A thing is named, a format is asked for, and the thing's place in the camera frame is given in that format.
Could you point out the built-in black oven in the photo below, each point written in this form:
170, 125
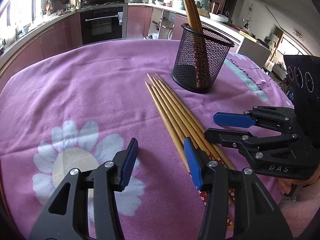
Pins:
101, 25

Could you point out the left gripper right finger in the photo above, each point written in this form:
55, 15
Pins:
257, 215

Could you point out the wooden chopstick red handle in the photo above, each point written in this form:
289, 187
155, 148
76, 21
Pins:
181, 123

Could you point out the right hand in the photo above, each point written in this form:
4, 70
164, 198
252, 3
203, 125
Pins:
309, 191

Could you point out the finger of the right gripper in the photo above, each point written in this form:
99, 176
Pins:
252, 147
280, 119

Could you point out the wooden chopstick floral handle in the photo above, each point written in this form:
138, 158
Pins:
214, 150

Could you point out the pink floral tablecloth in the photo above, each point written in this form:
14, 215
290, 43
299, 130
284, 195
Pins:
79, 108

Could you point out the wooden chopstick on table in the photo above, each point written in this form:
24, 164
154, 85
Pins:
168, 126
181, 125

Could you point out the wooden chopstick in cup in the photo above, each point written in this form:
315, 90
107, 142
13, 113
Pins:
190, 15
197, 17

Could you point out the teal round appliance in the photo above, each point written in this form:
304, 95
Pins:
203, 4

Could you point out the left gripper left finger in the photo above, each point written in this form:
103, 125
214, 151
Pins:
65, 214

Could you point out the black mesh utensil cup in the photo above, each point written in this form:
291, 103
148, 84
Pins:
200, 58

